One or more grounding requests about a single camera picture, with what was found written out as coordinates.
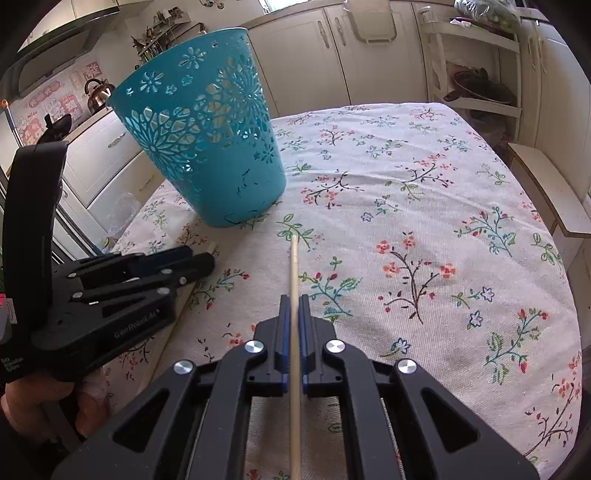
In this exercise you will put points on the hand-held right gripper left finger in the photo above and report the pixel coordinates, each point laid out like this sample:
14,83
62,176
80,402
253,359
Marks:
285,344

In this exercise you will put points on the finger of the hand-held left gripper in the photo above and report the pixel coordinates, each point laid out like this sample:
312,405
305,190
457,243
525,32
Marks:
184,272
134,263

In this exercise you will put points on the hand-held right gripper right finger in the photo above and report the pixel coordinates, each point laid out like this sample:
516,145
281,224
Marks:
304,344

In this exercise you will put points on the teal perforated plastic basket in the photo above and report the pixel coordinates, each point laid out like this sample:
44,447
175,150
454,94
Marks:
244,184

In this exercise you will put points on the person's left hand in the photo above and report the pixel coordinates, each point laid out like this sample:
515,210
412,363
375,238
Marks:
27,404

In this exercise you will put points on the clear plastic bag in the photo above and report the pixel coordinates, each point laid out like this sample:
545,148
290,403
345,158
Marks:
123,212

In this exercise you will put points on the stainless steel appliance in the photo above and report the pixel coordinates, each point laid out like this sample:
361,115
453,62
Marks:
74,226

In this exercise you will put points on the white base cabinets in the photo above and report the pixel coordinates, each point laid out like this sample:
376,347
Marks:
106,152

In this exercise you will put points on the person's black jacket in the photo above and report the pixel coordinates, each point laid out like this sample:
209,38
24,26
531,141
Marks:
23,452

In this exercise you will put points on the black wok with lid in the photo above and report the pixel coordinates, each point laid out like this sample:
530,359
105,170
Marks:
57,125

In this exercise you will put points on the metal kettle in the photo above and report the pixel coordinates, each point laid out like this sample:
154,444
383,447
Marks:
99,96

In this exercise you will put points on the floral tablecloth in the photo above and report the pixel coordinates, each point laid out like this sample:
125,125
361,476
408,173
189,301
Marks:
415,194

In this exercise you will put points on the range hood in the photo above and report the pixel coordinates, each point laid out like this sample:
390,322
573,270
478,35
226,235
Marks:
55,50

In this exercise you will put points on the wooden bench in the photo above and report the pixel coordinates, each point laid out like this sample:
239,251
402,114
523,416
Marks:
545,189

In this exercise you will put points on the dark frying pan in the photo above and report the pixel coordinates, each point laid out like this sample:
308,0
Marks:
482,87

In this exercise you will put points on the white hanging tray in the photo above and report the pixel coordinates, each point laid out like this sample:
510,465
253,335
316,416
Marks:
371,21

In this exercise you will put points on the white shelf rack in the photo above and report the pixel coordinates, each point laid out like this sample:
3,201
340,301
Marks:
475,64

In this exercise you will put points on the white tall cabinet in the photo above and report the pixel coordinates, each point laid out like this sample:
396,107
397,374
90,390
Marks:
551,78

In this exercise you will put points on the white wall cabinets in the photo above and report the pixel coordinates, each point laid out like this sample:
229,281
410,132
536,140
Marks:
346,60

